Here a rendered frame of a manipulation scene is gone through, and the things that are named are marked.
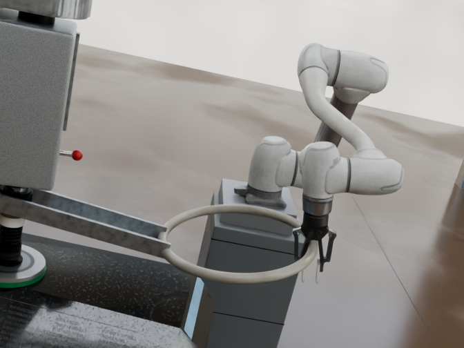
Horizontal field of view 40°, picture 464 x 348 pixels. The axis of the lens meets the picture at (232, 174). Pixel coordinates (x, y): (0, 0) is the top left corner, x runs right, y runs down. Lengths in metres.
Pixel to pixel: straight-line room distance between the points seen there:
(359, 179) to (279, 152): 0.89
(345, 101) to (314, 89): 0.25
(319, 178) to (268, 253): 0.93
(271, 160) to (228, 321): 0.73
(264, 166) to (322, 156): 0.90
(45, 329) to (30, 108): 0.60
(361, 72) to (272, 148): 0.59
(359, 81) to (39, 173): 1.14
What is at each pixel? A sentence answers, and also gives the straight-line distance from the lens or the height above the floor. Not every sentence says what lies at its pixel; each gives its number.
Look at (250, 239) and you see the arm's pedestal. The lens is 2.68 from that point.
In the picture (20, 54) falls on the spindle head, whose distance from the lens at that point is 1.65.
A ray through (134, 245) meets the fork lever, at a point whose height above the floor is 1.02.
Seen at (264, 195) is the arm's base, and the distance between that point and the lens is 2.74.
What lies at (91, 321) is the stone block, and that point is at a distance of 1.85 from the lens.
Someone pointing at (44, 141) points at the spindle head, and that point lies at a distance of 1.70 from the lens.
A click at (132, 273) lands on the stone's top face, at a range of 2.04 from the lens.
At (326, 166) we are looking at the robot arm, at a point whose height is 1.36.
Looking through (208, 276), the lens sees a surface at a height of 1.03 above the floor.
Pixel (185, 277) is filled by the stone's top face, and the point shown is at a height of 0.87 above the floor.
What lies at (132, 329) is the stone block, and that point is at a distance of 1.83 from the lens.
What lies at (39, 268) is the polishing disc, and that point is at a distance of 1.95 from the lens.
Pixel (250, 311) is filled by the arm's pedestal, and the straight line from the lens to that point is 2.85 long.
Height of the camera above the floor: 1.86
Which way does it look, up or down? 19 degrees down
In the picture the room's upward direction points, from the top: 13 degrees clockwise
